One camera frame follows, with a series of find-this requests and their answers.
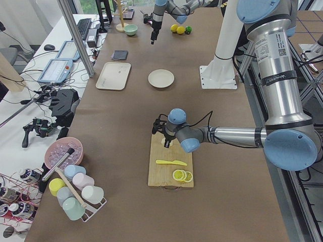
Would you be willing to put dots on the pink bowl of ice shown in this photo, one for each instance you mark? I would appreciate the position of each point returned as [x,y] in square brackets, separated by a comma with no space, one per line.
[59,148]

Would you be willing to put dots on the cream round plate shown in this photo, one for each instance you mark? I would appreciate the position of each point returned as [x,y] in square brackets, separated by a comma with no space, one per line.
[161,78]

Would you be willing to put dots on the mint cup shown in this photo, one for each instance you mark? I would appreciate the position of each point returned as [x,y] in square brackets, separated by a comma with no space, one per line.
[73,208]

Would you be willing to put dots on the yellow lemon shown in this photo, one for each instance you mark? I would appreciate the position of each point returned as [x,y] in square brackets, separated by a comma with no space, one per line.
[173,28]
[180,30]

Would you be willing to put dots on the yellow cup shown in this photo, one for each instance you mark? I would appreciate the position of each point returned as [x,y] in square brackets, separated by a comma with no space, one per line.
[56,184]

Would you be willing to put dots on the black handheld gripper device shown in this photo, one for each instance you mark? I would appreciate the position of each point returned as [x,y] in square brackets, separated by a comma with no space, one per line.
[42,127]

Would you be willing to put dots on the blue cup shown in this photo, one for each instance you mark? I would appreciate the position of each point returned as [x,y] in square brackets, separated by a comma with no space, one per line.
[71,170]

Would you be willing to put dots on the white cup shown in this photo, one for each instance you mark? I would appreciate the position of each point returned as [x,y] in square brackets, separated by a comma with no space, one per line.
[92,194]

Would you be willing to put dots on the lemon slice middle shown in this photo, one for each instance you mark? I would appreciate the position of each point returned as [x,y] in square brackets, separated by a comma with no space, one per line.
[188,177]

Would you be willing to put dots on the lemon slice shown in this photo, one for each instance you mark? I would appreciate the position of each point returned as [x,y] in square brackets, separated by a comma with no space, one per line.
[179,175]
[188,177]

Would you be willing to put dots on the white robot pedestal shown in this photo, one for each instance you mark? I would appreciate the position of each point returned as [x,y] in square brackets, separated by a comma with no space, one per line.
[220,72]

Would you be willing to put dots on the white cup rack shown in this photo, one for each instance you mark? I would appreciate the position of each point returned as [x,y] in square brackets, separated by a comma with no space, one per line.
[92,209]

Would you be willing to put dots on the aluminium frame post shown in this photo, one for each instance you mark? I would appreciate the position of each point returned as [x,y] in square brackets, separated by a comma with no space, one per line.
[70,21]

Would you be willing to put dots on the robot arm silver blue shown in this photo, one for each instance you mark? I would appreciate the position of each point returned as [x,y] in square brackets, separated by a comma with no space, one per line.
[179,13]
[288,138]

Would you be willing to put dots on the grey folded cloth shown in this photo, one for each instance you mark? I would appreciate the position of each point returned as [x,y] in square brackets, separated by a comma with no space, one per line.
[119,55]

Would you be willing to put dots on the cream rectangular tray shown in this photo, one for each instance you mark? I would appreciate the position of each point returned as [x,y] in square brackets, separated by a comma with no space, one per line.
[113,76]

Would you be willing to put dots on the teach pendant near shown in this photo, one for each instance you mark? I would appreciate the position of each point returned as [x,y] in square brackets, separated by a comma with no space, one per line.
[56,71]

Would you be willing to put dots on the yellow plastic knife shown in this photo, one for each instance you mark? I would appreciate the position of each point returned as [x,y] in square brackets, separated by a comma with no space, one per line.
[174,162]

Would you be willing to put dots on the lemon slice front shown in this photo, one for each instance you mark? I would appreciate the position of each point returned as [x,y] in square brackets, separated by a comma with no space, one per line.
[179,175]

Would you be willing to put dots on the green lime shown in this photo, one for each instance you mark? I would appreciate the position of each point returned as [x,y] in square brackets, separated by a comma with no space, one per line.
[188,29]

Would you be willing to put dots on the black keyboard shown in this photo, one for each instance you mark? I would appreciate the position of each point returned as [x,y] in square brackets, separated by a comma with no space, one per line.
[83,27]

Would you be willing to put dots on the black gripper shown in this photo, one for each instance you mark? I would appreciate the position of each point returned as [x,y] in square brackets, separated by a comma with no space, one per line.
[168,136]
[154,26]

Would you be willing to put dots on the yellow lemon near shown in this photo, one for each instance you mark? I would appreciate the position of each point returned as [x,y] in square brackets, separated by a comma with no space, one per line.
[180,30]

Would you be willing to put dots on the yellow lemon far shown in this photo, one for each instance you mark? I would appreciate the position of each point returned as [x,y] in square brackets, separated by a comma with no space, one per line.
[173,28]

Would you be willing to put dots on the black tripod mount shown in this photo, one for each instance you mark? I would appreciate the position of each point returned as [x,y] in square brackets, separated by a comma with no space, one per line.
[63,107]

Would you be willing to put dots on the mint green bowl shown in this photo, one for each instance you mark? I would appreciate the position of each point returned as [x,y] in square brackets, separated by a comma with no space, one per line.
[130,29]

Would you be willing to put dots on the black computer mouse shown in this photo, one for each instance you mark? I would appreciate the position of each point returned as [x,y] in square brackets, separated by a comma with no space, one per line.
[49,47]

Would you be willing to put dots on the teach pendant far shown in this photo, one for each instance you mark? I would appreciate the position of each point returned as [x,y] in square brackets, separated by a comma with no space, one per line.
[69,50]

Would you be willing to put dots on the wooden mug tree stand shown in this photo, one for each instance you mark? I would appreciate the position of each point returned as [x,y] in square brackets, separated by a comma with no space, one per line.
[119,14]

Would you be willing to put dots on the metal black-tipped rod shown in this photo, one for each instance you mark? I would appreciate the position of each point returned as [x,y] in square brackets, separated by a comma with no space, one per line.
[69,152]

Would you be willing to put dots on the teach pendant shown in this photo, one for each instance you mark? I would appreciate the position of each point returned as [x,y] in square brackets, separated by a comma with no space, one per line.
[56,71]
[69,50]

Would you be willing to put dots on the pink cup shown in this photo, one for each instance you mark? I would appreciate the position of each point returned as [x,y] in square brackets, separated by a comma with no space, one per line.
[81,180]

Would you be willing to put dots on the grey cup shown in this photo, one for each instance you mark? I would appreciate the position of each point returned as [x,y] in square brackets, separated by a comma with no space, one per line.
[63,194]

